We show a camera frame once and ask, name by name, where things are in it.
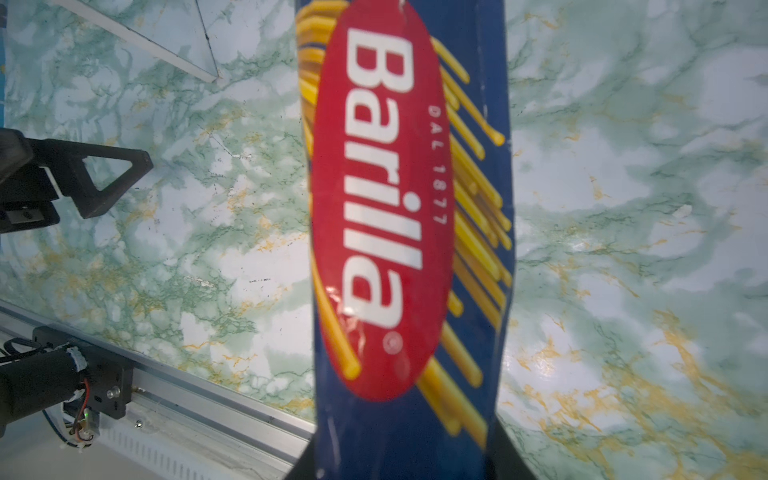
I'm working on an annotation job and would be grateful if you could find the dark blue spaghetti box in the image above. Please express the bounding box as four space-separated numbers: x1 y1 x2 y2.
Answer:
295 1 515 479

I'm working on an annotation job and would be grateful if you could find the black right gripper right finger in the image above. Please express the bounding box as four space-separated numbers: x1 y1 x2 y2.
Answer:
491 416 536 480

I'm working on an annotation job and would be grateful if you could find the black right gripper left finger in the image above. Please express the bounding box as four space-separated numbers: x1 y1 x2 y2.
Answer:
284 437 317 480

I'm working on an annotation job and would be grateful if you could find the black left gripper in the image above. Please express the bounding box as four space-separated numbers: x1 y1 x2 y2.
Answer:
1 128 153 234

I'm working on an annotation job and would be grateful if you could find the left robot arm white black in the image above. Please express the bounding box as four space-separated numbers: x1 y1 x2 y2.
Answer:
1 128 153 447

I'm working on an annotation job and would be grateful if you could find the white metal two-tier shelf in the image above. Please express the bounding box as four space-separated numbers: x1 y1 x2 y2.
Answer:
54 0 219 83

